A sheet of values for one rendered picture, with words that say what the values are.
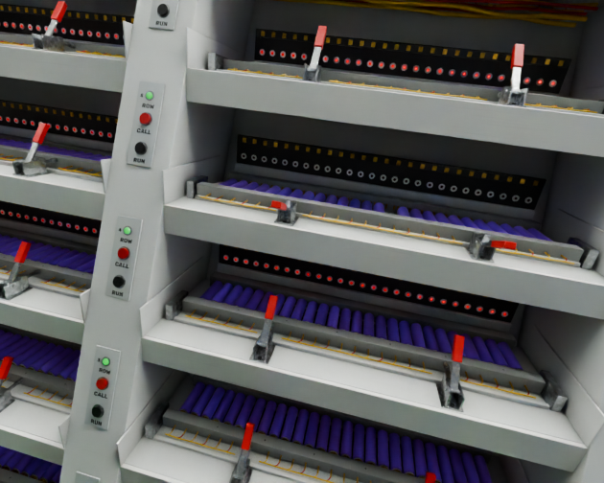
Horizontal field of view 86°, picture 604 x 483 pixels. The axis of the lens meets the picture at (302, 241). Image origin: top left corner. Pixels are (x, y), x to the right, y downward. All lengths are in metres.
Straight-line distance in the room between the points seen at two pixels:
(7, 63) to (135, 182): 0.30
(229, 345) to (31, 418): 0.37
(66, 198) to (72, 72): 0.20
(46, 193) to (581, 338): 0.81
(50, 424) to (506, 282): 0.73
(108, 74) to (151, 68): 0.07
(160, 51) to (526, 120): 0.51
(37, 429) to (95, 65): 0.58
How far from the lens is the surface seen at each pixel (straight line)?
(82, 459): 0.69
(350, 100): 0.48
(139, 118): 0.56
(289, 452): 0.62
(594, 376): 0.58
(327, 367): 0.51
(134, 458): 0.66
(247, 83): 0.51
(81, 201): 0.61
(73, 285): 0.71
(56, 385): 0.77
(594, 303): 0.55
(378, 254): 0.45
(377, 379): 0.51
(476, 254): 0.48
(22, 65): 0.73
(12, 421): 0.77
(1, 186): 0.72
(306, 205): 0.49
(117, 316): 0.57
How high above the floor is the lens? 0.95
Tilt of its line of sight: 2 degrees down
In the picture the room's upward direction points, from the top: 10 degrees clockwise
